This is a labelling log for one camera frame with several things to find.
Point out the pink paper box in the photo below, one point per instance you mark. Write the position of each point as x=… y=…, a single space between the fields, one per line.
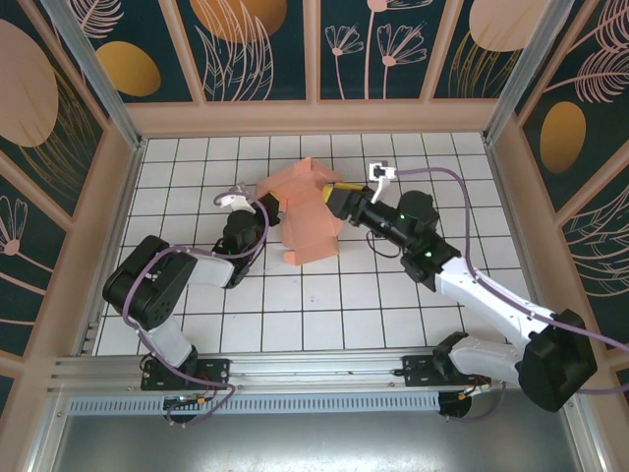
x=304 y=221

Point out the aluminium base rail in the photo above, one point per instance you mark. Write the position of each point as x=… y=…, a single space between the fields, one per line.
x=314 y=371

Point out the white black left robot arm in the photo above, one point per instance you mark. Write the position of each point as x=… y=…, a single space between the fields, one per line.
x=147 y=280

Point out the yellow power connector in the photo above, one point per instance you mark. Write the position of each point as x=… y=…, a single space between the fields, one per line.
x=467 y=395

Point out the grey metal sheet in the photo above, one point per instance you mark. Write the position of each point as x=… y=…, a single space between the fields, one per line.
x=314 y=442

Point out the aluminium frame post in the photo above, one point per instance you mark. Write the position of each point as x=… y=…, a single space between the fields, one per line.
x=522 y=74
x=109 y=93

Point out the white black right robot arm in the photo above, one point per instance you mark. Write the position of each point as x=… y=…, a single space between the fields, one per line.
x=491 y=295

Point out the small green circuit board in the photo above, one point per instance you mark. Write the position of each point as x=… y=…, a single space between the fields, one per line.
x=189 y=402

